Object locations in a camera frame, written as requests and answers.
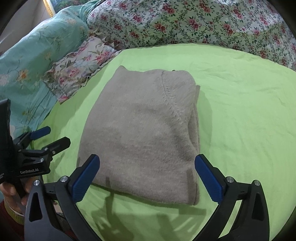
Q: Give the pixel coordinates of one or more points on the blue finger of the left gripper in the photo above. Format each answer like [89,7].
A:
[40,133]
[57,146]

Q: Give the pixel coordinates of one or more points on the red rose floral quilt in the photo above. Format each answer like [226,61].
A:
[255,27]

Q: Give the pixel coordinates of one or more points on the gold framed picture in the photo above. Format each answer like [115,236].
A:
[54,6]

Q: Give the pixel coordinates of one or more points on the light green bed sheet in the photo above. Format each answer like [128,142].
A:
[246,112]

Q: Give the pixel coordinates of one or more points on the pink floral ruffled pillow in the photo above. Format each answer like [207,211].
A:
[73,71]

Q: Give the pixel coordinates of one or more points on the left hand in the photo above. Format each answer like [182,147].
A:
[11,196]

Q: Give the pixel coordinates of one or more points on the beige knitted sweater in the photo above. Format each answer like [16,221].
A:
[144,128]

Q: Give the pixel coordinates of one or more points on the red yellow left sleeve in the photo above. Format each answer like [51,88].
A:
[12,224]

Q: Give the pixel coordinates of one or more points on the teal floral pillow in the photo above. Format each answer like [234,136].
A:
[23,65]

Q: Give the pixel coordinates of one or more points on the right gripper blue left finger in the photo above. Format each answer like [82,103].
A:
[71,190]

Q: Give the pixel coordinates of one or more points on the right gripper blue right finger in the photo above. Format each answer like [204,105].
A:
[221,191]

